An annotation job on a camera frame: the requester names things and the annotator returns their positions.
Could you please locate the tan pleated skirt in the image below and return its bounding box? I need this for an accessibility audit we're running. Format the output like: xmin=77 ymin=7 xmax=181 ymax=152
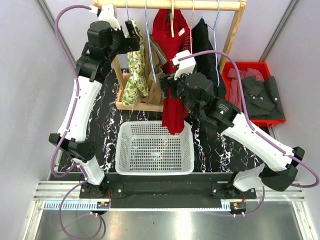
xmin=141 ymin=35 xmax=168 ymax=106

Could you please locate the lemon print skirt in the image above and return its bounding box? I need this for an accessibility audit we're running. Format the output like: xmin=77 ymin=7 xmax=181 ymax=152
xmin=121 ymin=20 xmax=149 ymax=108

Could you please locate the red pleated skirt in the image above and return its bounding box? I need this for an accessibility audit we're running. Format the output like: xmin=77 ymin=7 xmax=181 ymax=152
xmin=151 ymin=8 xmax=192 ymax=136

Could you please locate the cream wooden hanger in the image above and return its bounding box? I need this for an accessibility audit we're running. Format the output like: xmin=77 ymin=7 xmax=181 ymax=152
xmin=170 ymin=0 xmax=175 ymax=38

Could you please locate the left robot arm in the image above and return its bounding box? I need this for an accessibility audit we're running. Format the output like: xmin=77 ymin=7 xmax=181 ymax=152
xmin=48 ymin=20 xmax=141 ymax=198

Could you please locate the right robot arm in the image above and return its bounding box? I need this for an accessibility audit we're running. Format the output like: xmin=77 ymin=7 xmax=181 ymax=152
xmin=159 ymin=72 xmax=305 ymax=199

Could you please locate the red polka dot skirt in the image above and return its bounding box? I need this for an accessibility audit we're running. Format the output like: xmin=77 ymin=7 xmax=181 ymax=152
xmin=179 ymin=33 xmax=193 ymax=54

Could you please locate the black skirt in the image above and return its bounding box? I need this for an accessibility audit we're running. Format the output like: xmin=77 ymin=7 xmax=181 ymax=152
xmin=191 ymin=18 xmax=227 ymax=98

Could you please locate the pink garment in bin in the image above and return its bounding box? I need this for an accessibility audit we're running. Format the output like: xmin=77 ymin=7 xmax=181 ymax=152
xmin=227 ymin=67 xmax=264 ymax=111

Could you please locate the white plastic basket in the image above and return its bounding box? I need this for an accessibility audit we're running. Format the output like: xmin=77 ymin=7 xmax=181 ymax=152
xmin=115 ymin=120 xmax=195 ymax=176

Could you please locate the black marble mat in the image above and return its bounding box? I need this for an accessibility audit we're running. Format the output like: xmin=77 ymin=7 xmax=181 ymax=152
xmin=53 ymin=67 xmax=278 ymax=174

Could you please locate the dark grey striped shirt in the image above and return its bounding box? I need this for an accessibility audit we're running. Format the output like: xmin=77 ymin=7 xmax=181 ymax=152
xmin=242 ymin=75 xmax=285 ymax=121

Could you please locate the red plastic bin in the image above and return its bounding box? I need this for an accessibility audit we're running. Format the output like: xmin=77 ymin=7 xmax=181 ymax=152
xmin=222 ymin=62 xmax=286 ymax=127

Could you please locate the wooden clothes rack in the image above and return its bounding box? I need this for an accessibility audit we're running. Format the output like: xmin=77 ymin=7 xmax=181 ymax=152
xmin=91 ymin=0 xmax=247 ymax=113

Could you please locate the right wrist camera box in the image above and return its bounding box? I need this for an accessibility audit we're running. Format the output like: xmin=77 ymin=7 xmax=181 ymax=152
xmin=171 ymin=50 xmax=196 ymax=80

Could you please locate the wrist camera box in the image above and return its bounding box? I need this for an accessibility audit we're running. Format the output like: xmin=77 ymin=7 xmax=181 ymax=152
xmin=98 ymin=3 xmax=121 ymax=31
xmin=171 ymin=50 xmax=196 ymax=80

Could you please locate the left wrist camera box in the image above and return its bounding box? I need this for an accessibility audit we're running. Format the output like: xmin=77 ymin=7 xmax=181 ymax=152
xmin=98 ymin=3 xmax=121 ymax=31

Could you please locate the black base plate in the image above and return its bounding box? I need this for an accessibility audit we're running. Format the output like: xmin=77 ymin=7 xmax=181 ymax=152
xmin=79 ymin=173 xmax=258 ymax=210

